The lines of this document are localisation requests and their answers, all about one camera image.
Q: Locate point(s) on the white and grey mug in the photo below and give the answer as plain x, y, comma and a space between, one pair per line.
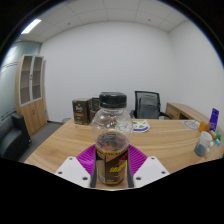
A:
202, 143

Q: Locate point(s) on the white and green leaflet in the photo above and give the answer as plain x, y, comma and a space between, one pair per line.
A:
141, 126

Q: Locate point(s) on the black sofa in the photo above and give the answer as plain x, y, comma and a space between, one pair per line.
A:
13, 140

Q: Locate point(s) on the wooden side desk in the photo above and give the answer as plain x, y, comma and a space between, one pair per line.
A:
181, 110

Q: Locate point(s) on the green flat packet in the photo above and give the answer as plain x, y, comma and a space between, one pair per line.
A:
218, 134

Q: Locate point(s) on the small blue packet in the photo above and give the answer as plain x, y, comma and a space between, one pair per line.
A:
217, 142

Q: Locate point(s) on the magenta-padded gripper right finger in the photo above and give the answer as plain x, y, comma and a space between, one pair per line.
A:
150, 170

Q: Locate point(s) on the purple standing pouch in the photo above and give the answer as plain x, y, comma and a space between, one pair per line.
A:
214, 118

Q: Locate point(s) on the clear bottle with black cap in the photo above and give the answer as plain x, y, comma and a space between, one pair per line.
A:
111, 133

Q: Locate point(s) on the orange cardboard box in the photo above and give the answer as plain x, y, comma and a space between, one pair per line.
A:
204, 126

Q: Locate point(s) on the wooden cabinet shelf unit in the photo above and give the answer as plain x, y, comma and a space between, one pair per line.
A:
33, 113

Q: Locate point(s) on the grey mesh office chair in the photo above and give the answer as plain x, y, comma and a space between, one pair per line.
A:
147, 105

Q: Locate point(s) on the ceiling light panel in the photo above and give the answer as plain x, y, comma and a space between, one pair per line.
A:
30, 26

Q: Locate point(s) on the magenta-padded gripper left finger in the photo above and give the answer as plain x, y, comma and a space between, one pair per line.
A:
75, 171

